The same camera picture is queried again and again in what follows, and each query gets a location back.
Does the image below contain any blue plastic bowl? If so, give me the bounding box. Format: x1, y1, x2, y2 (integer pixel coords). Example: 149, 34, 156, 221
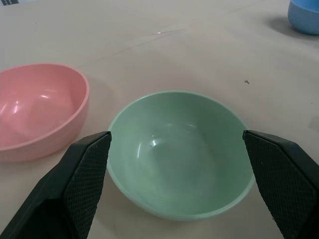
287, 0, 319, 35

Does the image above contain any pink plastic bowl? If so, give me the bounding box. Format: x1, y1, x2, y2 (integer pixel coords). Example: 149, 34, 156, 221
0, 63, 90, 163

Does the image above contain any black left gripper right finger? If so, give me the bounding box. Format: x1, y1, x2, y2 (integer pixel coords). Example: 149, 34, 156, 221
242, 129, 319, 239

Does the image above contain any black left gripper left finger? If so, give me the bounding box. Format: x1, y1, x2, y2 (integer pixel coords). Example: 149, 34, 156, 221
0, 131, 112, 239

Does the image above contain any green plastic bowl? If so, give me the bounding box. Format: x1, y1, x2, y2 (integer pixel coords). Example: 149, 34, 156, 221
108, 90, 256, 222

